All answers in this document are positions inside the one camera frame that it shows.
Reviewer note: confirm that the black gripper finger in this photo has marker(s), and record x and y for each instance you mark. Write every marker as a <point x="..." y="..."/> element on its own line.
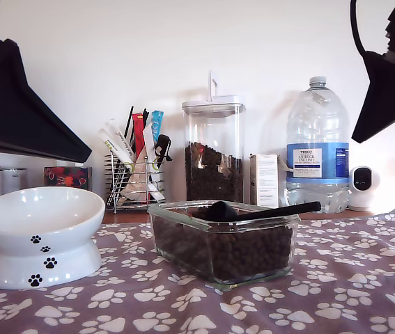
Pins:
<point x="16" y="92"/>
<point x="385" y="97"/>
<point x="9" y="139"/>
<point x="392" y="121"/>

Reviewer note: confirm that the black plastic measuring scoop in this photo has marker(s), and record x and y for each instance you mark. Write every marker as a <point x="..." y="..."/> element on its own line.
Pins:
<point x="223" y="212"/>

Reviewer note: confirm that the white paw print cat bowl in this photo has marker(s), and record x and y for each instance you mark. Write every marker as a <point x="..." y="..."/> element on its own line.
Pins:
<point x="43" y="208"/>

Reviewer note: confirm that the brown cat food kibble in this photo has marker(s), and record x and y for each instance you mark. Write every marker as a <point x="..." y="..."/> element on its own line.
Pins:
<point x="245" y="254"/>
<point x="214" y="181"/>

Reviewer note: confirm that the rectangular clear glass food dish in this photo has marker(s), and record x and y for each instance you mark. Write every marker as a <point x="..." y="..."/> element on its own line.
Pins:
<point x="225" y="286"/>

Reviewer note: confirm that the silver tin can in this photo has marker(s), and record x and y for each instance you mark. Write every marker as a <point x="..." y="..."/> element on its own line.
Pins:
<point x="15" y="179"/>

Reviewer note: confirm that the white tissue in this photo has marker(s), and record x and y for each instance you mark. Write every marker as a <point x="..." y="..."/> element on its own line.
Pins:
<point x="71" y="164"/>

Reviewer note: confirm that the red floral tissue box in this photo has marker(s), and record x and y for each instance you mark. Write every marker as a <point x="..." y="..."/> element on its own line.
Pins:
<point x="67" y="179"/>

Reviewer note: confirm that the large clear water bottle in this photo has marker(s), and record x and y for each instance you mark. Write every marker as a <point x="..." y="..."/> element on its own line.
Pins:
<point x="318" y="121"/>

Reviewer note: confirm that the white sachet green lettering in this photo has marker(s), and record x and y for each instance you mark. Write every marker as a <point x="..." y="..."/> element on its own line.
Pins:
<point x="113" y="148"/>

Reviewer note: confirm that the thin black stick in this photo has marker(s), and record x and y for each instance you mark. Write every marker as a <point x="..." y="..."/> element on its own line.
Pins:
<point x="145" y="116"/>
<point x="128" y="121"/>

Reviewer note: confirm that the beige paper packet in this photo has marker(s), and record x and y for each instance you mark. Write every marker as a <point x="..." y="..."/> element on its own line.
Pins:
<point x="135" y="184"/>

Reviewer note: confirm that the small white cardboard box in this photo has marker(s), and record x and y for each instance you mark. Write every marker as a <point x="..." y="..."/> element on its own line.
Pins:
<point x="266" y="181"/>

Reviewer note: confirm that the blue sachet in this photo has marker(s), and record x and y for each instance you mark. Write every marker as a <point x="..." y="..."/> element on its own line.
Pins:
<point x="156" y="125"/>

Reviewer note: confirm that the black clip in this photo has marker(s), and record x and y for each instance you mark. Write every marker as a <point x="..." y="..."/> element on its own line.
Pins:
<point x="163" y="141"/>

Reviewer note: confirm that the tall clear jar white lid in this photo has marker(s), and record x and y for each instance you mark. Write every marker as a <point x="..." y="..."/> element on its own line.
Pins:
<point x="214" y="121"/>

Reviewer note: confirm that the purple paw print tablecloth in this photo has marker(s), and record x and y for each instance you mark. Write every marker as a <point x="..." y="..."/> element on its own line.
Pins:
<point x="183" y="306"/>

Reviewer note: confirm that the small white round camera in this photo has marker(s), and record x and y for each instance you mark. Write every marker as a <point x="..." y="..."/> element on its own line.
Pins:
<point x="363" y="200"/>

